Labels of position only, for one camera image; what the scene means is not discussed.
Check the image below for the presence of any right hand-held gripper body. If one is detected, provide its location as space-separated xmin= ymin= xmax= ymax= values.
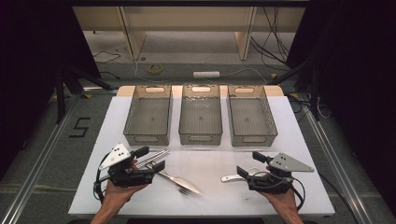
xmin=247 ymin=152 xmax=315 ymax=195

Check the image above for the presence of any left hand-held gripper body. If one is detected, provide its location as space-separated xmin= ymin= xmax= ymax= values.
xmin=98 ymin=143 xmax=156 ymax=189

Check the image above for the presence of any metal chopstick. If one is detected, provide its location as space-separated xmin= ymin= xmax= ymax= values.
xmin=135 ymin=148 xmax=169 ymax=164
xmin=136 ymin=151 xmax=170 ymax=169

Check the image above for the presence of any white ceramic spoon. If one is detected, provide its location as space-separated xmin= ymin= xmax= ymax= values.
xmin=220 ymin=167 xmax=262 ymax=183

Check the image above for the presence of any grey transparent plastic bin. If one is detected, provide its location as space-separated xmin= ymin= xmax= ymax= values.
xmin=226 ymin=84 xmax=278 ymax=147
xmin=178 ymin=83 xmax=223 ymax=146
xmin=122 ymin=84 xmax=173 ymax=147

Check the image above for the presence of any person's right hand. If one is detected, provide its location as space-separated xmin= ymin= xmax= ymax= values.
xmin=261 ymin=187 xmax=301 ymax=213

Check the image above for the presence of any person's left hand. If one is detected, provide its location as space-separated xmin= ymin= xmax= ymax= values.
xmin=104 ymin=159 xmax=149 ymax=207

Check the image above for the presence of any white table mat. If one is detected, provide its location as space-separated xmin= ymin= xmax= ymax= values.
xmin=68 ymin=95 xmax=336 ymax=217

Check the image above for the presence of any black metal stand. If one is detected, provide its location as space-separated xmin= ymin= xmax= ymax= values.
xmin=267 ymin=59 xmax=322 ymax=121
xmin=54 ymin=64 xmax=114 ymax=124

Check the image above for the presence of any yellow tape roll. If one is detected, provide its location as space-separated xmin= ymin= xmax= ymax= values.
xmin=147 ymin=63 xmax=164 ymax=76

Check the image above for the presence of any white power strip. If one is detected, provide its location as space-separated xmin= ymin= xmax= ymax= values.
xmin=192 ymin=71 xmax=220 ymax=79

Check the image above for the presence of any black curtain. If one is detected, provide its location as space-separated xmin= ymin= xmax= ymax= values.
xmin=0 ymin=0 xmax=101 ymax=180
xmin=286 ymin=0 xmax=396 ymax=216

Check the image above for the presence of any light wooden shelf unit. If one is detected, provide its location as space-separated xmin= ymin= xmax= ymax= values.
xmin=72 ymin=6 xmax=307 ymax=62

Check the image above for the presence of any left hand-held gripper black cable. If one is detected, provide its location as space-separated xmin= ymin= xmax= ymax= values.
xmin=92 ymin=152 xmax=111 ymax=203

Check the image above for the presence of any aluminium floor rail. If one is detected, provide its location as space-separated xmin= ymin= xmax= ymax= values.
xmin=0 ymin=92 xmax=82 ymax=224
xmin=301 ymin=105 xmax=375 ymax=224

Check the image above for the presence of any long black floor cable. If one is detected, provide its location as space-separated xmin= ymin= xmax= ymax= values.
xmin=317 ymin=172 xmax=360 ymax=224

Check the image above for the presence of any black and white cable tangle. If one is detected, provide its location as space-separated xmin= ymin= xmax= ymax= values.
xmin=287 ymin=91 xmax=332 ymax=120

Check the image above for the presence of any thin black floor cable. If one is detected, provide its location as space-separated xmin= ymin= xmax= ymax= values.
xmin=92 ymin=50 xmax=121 ymax=64

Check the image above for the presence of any hanging black cable bundle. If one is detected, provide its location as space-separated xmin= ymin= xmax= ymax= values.
xmin=250 ymin=7 xmax=292 ymax=68

